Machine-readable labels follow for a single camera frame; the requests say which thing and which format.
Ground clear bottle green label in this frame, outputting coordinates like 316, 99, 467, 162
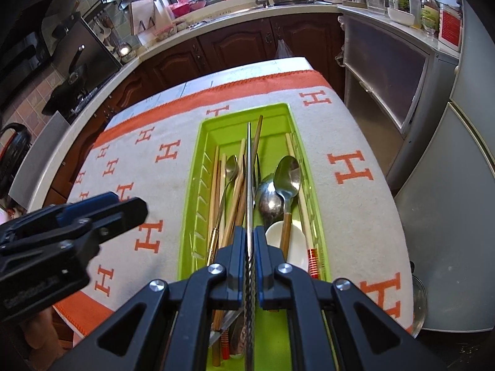
421, 0, 441, 38

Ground glass pot lid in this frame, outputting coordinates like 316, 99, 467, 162
409, 272, 428, 339

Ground black range hood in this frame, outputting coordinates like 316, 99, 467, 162
0, 0, 88, 97

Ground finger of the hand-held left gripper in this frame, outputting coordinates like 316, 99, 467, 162
77, 198, 149, 258
0, 191, 120, 240

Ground light bamboo chopstick dark band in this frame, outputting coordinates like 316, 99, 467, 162
207, 146, 220, 267

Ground orange grey printed blanket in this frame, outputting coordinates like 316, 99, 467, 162
52, 69, 414, 346

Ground white bowl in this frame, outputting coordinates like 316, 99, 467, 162
387, 7, 415, 28

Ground pink basin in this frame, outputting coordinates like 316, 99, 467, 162
169, 2, 191, 19

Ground dark glass stove shield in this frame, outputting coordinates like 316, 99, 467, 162
41, 11, 122, 86

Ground small steel spoon wooden handle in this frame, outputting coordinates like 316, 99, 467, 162
273, 156, 302, 254

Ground black gas stove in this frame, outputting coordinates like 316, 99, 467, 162
58, 85, 105, 122

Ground stainless steel splash panel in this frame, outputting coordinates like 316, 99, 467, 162
8, 110, 73, 210

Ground red box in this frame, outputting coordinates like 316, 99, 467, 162
438, 3, 463, 52

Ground black frying pan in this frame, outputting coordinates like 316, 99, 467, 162
42, 44, 88, 116

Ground steel chopstick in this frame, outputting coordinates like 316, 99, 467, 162
243, 122, 258, 371

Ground pale cutting board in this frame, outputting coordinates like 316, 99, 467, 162
129, 0, 175, 36

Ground green plastic utensil tray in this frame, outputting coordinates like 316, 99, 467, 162
176, 102, 333, 371

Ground pink lidded food container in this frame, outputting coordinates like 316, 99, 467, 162
154, 21, 179, 42

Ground large steel spoon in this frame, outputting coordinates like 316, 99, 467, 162
207, 155, 239, 267

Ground brown wooden kitchen cabinets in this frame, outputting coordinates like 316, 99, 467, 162
50, 11, 347, 198

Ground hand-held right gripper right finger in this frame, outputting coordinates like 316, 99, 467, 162
253, 226, 449, 371

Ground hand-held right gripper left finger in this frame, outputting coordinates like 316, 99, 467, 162
48, 226, 246, 371

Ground white plastic bottle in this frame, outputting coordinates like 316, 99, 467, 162
408, 0, 422, 28

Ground white ceramic spoon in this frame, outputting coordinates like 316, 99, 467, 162
265, 220, 310, 273

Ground wide steel soup spoon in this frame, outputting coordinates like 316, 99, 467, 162
254, 174, 286, 227

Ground black red pressure cooker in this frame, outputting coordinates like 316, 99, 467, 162
0, 123, 32, 198

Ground grey refrigerator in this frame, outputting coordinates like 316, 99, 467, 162
385, 0, 495, 335

